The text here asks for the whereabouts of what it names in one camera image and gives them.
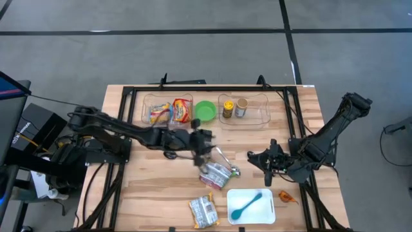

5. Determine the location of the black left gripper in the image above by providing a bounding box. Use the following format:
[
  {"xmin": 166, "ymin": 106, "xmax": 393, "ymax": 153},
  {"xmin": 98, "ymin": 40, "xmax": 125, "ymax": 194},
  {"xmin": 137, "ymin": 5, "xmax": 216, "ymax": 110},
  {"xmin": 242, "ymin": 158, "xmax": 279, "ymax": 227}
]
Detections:
[{"xmin": 178, "ymin": 118, "xmax": 217, "ymax": 167}]

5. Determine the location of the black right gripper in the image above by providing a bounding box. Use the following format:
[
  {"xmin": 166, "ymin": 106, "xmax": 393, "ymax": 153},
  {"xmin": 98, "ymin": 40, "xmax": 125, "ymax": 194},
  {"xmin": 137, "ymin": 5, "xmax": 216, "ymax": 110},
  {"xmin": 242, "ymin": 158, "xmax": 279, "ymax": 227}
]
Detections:
[{"xmin": 247, "ymin": 139, "xmax": 295, "ymax": 188}]

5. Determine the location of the yellow lid jar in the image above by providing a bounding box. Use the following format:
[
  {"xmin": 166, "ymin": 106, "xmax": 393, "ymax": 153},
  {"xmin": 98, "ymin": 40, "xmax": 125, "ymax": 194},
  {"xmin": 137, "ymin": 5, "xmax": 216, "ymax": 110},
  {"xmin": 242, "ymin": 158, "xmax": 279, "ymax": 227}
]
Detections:
[{"xmin": 223, "ymin": 100, "xmax": 235, "ymax": 119}]

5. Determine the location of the yellow red ramen packet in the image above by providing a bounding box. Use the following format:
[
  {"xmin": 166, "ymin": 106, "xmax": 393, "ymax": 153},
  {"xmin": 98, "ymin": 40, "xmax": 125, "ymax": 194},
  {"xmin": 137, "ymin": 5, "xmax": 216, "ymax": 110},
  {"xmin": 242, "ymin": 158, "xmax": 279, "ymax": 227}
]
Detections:
[
  {"xmin": 149, "ymin": 102, "xmax": 173, "ymax": 125},
  {"xmin": 172, "ymin": 98, "xmax": 194, "ymax": 124}
]

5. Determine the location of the red white ramen packet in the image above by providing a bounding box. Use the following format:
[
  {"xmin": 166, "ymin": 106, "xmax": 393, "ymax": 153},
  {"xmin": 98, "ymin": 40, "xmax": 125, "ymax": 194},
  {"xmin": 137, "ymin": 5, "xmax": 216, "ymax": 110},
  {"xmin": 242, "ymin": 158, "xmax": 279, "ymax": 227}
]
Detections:
[
  {"xmin": 169, "ymin": 104, "xmax": 191, "ymax": 128},
  {"xmin": 199, "ymin": 160, "xmax": 234, "ymax": 191}
]

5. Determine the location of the orange candy wrapper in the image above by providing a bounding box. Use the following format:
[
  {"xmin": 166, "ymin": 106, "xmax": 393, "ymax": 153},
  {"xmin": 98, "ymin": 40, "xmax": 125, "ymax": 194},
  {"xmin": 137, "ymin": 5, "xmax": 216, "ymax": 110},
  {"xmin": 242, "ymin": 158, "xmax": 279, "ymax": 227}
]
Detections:
[{"xmin": 278, "ymin": 190, "xmax": 300, "ymax": 206}]

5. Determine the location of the tan lid jar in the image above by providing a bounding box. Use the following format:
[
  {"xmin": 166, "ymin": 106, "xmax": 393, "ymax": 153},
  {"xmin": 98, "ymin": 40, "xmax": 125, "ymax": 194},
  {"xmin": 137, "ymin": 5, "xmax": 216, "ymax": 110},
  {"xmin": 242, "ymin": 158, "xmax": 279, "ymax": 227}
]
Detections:
[{"xmin": 234, "ymin": 97, "xmax": 249, "ymax": 118}]

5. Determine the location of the teal plastic spoon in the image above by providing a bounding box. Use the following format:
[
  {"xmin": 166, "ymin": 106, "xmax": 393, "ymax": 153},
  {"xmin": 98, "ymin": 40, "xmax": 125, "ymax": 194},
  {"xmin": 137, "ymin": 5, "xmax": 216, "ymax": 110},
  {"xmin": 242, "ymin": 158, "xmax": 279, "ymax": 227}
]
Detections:
[{"xmin": 230, "ymin": 192, "xmax": 263, "ymax": 221}]

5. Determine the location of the silver metal spoon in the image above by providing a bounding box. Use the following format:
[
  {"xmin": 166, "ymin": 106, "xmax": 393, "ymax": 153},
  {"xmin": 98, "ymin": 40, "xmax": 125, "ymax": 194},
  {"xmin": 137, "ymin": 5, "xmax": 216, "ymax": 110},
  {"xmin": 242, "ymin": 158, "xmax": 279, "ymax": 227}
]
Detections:
[{"xmin": 215, "ymin": 146, "xmax": 241, "ymax": 177}]

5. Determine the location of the green plastic bowl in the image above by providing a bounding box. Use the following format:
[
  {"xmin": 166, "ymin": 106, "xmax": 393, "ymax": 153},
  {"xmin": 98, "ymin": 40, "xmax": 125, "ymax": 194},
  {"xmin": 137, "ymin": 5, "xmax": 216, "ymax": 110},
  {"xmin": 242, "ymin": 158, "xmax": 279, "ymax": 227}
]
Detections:
[{"xmin": 194, "ymin": 100, "xmax": 218, "ymax": 123}]

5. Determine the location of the dark metal spoon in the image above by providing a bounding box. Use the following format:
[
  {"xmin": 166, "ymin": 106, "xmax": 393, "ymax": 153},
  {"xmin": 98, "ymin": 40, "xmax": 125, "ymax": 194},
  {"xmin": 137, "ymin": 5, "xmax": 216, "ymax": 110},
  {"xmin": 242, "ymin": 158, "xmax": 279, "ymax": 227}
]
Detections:
[{"xmin": 163, "ymin": 150, "xmax": 194, "ymax": 161}]

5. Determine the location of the clear plastic bin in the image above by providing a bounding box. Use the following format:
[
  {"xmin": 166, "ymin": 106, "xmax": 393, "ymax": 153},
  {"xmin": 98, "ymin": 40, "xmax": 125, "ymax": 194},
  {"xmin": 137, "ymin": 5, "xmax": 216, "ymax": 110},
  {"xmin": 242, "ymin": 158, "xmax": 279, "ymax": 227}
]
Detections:
[
  {"xmin": 218, "ymin": 93, "xmax": 272, "ymax": 131},
  {"xmin": 141, "ymin": 92, "xmax": 194, "ymax": 130}
]

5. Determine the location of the white plastic tray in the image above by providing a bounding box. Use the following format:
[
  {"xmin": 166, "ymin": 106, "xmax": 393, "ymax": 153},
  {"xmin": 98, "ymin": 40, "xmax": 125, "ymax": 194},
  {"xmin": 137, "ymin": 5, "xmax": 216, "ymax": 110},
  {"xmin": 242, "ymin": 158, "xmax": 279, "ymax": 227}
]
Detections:
[{"xmin": 227, "ymin": 188, "xmax": 277, "ymax": 226}]

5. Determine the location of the yellow edged white ramen packet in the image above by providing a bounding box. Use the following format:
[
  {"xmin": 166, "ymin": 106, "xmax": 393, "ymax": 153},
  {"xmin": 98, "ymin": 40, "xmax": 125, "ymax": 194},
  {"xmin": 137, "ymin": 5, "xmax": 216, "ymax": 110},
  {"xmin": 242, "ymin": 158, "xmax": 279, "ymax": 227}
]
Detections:
[{"xmin": 188, "ymin": 192, "xmax": 221, "ymax": 229}]

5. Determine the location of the grey chair base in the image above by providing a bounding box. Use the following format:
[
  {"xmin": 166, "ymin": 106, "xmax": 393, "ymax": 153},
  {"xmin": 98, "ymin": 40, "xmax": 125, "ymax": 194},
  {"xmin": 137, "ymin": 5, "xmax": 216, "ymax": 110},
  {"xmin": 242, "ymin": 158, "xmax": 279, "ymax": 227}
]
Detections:
[{"xmin": 382, "ymin": 115, "xmax": 412, "ymax": 136}]

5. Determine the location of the white plastic bottle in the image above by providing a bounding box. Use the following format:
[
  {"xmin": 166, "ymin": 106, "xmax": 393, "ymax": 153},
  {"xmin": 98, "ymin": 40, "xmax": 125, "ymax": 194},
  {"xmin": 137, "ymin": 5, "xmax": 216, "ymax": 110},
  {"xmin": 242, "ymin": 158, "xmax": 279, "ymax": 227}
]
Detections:
[{"xmin": 47, "ymin": 188, "xmax": 70, "ymax": 201}]

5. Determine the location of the white paper sheet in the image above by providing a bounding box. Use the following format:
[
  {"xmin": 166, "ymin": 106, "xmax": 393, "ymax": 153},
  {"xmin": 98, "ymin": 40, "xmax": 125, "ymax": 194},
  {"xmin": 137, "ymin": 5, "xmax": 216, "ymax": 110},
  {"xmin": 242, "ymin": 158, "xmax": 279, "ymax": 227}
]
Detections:
[{"xmin": 30, "ymin": 170, "xmax": 50, "ymax": 199}]

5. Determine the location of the black case white logo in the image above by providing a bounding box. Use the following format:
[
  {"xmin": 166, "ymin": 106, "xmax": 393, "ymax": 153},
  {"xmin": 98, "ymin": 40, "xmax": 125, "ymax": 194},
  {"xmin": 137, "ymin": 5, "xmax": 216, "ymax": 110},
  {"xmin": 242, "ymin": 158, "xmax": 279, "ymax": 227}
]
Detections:
[{"xmin": 11, "ymin": 102, "xmax": 69, "ymax": 152}]

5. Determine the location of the computer monitor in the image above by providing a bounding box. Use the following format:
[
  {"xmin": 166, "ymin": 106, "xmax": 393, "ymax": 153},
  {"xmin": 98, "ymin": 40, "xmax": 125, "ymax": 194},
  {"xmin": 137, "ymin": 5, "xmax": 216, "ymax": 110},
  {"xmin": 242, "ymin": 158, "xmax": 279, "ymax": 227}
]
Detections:
[{"xmin": 0, "ymin": 70, "xmax": 32, "ymax": 168}]

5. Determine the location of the black mounting bracket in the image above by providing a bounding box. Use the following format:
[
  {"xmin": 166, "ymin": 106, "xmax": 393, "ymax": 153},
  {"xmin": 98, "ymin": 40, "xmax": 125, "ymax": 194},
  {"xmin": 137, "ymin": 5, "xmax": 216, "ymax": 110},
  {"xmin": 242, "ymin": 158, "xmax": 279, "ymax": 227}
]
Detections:
[{"xmin": 147, "ymin": 72, "xmax": 207, "ymax": 86}]

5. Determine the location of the black cable loop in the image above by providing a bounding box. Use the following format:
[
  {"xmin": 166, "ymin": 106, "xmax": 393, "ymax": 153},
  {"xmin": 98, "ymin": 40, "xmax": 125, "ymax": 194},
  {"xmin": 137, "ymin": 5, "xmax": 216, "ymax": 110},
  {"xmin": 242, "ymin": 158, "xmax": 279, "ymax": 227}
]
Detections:
[{"xmin": 256, "ymin": 74, "xmax": 275, "ymax": 90}]

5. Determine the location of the black floor cable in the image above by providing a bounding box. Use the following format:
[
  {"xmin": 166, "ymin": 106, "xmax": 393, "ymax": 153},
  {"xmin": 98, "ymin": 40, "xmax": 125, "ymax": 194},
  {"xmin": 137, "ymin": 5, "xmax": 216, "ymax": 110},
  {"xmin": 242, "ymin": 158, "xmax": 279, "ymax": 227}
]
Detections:
[{"xmin": 379, "ymin": 124, "xmax": 412, "ymax": 168}]

